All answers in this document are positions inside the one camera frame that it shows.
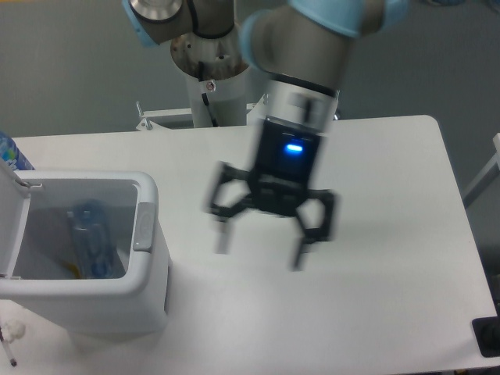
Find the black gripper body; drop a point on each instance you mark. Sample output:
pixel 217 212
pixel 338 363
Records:
pixel 279 178

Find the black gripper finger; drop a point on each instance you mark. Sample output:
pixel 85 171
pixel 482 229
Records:
pixel 312 235
pixel 223 214

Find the clear plastic water bottle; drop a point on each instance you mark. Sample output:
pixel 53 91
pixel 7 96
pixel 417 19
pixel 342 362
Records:
pixel 94 247

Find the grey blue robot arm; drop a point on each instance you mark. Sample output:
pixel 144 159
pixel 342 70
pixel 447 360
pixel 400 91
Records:
pixel 304 46

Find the trash inside can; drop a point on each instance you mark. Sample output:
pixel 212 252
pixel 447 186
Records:
pixel 71 267

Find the white trash can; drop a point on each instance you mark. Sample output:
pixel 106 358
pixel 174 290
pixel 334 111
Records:
pixel 35 234

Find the black device at table edge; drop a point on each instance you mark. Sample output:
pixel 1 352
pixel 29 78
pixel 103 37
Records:
pixel 486 331

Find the blue patterned container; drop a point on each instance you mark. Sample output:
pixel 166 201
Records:
pixel 12 155

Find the white crumpled tissue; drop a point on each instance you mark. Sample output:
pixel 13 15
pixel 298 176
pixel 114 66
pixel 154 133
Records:
pixel 13 330

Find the white pedestal foot bracket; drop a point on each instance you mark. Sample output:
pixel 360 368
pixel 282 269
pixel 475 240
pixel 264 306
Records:
pixel 182 118

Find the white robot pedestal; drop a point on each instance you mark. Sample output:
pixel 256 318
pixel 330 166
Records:
pixel 216 77

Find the white metal frame right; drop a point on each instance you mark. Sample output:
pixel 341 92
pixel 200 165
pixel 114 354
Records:
pixel 487 174

